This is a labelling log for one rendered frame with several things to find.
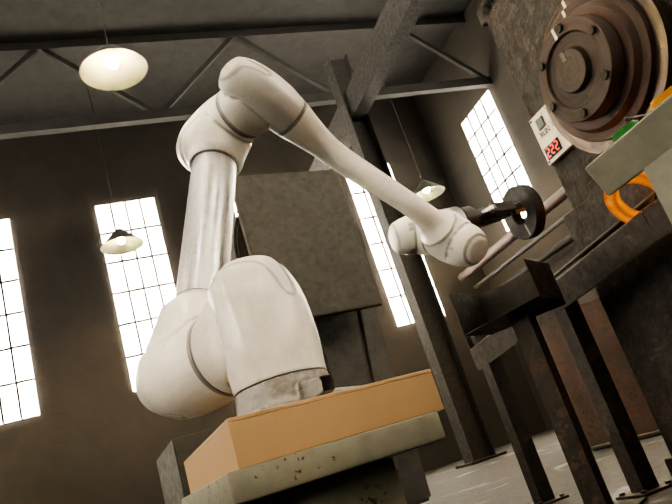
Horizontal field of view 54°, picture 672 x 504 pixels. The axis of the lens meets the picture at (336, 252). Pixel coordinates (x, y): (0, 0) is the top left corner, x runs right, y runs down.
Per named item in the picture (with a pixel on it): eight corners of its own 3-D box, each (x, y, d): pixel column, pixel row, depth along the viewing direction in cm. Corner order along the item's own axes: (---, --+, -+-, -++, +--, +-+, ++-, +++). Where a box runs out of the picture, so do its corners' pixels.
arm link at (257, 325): (278, 370, 95) (240, 235, 102) (202, 410, 105) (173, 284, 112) (349, 364, 107) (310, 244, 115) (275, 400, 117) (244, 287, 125)
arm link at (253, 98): (309, 87, 153) (271, 120, 160) (249, 33, 145) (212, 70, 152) (302, 120, 144) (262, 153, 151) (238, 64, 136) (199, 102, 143)
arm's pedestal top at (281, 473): (234, 506, 80) (226, 472, 81) (185, 524, 106) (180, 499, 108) (447, 437, 94) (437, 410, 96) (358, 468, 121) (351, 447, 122)
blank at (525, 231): (503, 203, 196) (494, 205, 194) (527, 172, 182) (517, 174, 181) (528, 247, 189) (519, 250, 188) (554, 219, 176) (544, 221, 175)
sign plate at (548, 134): (553, 165, 227) (533, 120, 233) (600, 122, 204) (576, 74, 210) (548, 165, 226) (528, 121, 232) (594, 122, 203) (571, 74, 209)
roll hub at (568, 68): (576, 140, 188) (538, 60, 197) (643, 79, 164) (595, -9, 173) (561, 142, 186) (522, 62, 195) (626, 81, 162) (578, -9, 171)
